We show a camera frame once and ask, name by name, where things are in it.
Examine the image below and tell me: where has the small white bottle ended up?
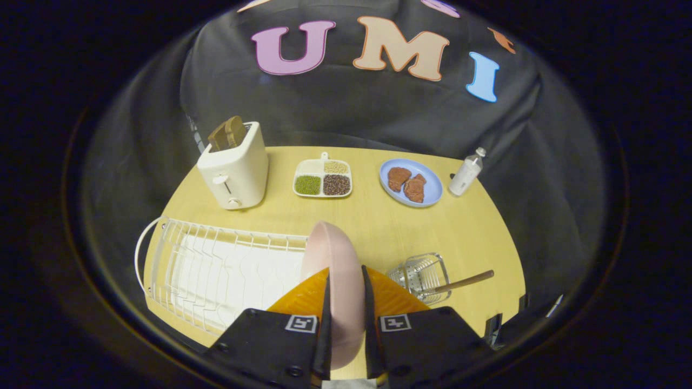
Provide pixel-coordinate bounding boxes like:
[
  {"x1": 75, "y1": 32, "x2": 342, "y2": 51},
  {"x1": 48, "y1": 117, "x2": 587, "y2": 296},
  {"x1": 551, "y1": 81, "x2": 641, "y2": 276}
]
[{"x1": 448, "y1": 147, "x2": 487, "y2": 197}]

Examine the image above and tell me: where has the black backdrop cloth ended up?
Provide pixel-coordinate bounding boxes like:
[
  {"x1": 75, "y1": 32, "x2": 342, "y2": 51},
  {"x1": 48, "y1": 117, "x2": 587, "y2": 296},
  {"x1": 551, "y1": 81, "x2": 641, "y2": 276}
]
[{"x1": 81, "y1": 0, "x2": 609, "y2": 346}]

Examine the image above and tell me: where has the pink plate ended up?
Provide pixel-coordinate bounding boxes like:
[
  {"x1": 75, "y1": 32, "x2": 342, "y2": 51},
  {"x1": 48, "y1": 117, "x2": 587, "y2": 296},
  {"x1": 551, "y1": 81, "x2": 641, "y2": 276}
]
[{"x1": 301, "y1": 220, "x2": 366, "y2": 371}]

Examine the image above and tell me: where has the cream toaster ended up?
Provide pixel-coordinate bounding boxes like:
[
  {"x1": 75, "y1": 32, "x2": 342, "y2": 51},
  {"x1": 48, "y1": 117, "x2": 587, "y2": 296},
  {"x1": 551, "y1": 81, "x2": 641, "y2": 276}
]
[{"x1": 197, "y1": 122, "x2": 269, "y2": 210}]

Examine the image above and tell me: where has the clear wire basket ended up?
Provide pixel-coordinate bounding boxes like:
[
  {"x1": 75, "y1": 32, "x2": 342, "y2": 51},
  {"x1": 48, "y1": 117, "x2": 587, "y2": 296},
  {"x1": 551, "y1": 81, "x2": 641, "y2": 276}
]
[{"x1": 387, "y1": 253, "x2": 451, "y2": 306}]

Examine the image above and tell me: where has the brown meat piece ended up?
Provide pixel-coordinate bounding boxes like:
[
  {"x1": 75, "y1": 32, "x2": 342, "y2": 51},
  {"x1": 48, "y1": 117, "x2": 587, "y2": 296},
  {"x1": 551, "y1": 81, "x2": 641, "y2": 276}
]
[
  {"x1": 387, "y1": 167, "x2": 412, "y2": 193},
  {"x1": 403, "y1": 173, "x2": 427, "y2": 204}
]

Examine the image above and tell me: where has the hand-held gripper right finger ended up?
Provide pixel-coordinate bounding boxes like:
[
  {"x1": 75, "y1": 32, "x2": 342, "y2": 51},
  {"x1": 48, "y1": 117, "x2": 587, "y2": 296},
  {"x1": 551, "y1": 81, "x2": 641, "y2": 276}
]
[{"x1": 361, "y1": 265, "x2": 495, "y2": 389}]

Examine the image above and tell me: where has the white divided tray with beans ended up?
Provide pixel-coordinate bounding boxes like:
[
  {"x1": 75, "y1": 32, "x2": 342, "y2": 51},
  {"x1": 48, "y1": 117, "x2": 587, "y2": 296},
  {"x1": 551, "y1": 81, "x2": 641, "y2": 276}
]
[{"x1": 292, "y1": 152, "x2": 353, "y2": 198}]

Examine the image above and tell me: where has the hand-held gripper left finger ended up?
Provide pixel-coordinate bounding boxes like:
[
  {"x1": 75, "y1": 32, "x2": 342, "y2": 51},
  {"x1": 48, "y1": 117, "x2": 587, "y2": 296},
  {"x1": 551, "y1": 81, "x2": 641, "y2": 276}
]
[{"x1": 203, "y1": 267, "x2": 332, "y2": 389}]

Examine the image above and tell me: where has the wooden handled spoon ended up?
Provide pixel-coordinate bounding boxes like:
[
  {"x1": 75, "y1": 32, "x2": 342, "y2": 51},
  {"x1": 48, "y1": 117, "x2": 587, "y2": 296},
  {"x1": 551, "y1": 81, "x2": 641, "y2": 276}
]
[{"x1": 423, "y1": 270, "x2": 495, "y2": 298}]

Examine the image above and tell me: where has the brown toast slice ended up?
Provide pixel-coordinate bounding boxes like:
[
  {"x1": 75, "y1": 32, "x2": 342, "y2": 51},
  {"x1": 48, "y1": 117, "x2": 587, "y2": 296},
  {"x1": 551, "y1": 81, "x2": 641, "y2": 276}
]
[
  {"x1": 225, "y1": 116, "x2": 248, "y2": 148},
  {"x1": 208, "y1": 124, "x2": 230, "y2": 152}
]

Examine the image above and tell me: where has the blue plate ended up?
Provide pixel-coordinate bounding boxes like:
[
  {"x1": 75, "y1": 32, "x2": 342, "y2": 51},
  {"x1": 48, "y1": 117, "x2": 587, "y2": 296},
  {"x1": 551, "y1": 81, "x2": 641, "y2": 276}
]
[{"x1": 379, "y1": 158, "x2": 443, "y2": 208}]

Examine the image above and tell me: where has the white wire dish rack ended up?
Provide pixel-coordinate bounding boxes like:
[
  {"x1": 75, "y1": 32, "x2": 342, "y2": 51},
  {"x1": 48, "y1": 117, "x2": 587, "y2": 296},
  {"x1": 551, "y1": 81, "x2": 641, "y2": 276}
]
[{"x1": 135, "y1": 216, "x2": 310, "y2": 338}]

